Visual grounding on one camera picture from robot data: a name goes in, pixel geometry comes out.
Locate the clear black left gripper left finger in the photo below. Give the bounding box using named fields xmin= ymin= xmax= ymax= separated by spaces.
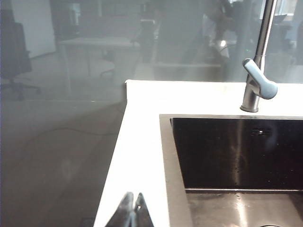
xmin=104 ymin=191 xmax=135 ymax=227

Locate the clear black left gripper right finger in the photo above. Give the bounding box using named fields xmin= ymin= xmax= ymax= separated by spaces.
xmin=133 ymin=192 xmax=155 ymax=227

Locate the dark stainless steel sink basin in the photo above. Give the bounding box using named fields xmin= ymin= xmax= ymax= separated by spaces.
xmin=159 ymin=114 xmax=303 ymax=227

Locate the stainless steel faucet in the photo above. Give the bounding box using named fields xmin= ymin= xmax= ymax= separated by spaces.
xmin=240 ymin=0 xmax=278 ymax=113

